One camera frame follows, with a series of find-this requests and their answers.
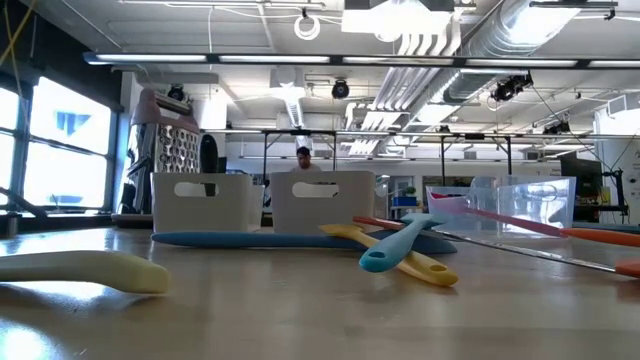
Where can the black slotted spoon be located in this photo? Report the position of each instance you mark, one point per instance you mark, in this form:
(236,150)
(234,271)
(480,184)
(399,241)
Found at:
(208,155)

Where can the clear plastic bin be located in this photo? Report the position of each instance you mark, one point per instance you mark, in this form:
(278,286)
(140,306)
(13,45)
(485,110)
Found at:
(530,200)

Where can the teal silicone spatula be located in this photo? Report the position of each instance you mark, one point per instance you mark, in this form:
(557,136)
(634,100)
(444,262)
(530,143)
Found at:
(395,247)

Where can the silver ventilation duct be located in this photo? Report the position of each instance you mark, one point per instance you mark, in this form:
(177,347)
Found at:
(500,40)

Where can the black ceiling camera rig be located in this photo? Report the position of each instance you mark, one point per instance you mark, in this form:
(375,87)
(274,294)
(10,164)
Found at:
(507,90)

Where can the person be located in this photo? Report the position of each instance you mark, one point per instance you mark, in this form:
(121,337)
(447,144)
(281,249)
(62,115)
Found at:
(303,157)

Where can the blue silicone spoon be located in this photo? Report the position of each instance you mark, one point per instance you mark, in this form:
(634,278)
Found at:
(225,239)

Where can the small potted plant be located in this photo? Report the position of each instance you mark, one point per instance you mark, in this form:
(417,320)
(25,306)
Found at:
(410,191)

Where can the black ceiling camera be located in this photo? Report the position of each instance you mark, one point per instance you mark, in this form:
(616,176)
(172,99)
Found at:
(176,93)
(340,90)

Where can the large glass window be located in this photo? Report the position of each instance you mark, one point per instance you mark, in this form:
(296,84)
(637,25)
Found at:
(65,175)

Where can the yellow silicone spatula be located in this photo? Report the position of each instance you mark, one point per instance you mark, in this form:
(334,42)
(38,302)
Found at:
(415,267)

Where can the black ceiling light rail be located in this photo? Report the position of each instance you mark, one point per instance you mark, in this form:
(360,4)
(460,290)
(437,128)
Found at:
(212,59)

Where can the pink-trimmed metal box grater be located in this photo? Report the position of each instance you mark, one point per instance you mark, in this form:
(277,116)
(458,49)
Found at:
(170,145)

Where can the black computer monitor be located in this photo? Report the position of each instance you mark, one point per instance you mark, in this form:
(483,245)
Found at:
(582,180)

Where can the blue storage box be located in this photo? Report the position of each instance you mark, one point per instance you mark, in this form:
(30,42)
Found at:
(404,201)

